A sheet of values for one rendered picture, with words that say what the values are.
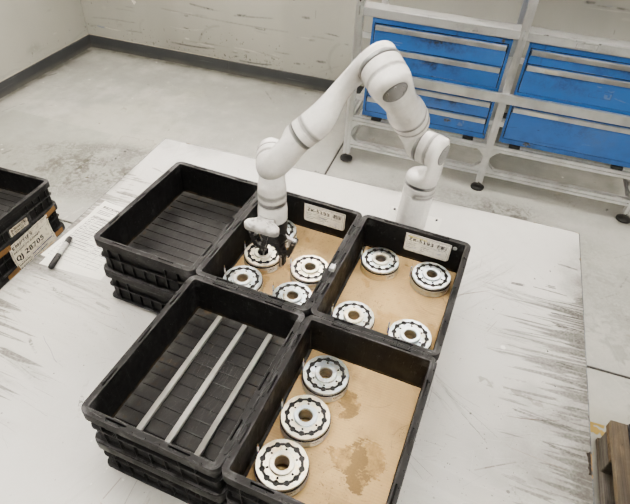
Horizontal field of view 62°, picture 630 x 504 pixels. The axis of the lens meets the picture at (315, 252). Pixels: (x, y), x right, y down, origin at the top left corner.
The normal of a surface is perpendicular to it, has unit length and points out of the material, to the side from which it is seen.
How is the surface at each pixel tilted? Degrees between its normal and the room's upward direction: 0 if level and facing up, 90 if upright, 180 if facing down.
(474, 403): 0
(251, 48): 90
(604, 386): 0
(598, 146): 90
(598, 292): 0
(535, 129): 90
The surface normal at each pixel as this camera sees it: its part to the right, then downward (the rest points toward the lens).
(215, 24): -0.32, 0.63
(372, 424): 0.04, -0.73
